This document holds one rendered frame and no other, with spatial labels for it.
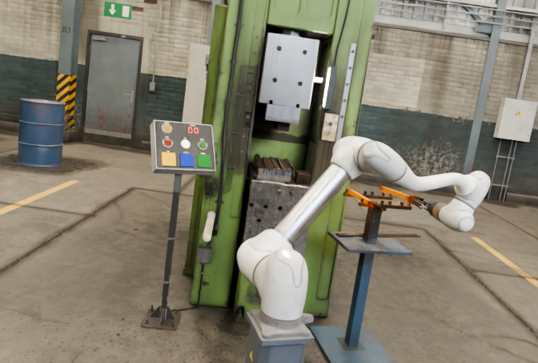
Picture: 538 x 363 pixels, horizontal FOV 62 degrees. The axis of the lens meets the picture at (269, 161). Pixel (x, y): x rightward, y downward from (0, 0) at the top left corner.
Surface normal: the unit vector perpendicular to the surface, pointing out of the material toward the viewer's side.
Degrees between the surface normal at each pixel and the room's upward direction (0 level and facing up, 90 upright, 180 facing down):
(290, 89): 90
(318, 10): 90
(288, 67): 90
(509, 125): 90
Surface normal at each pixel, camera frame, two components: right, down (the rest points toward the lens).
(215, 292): 0.07, 0.16
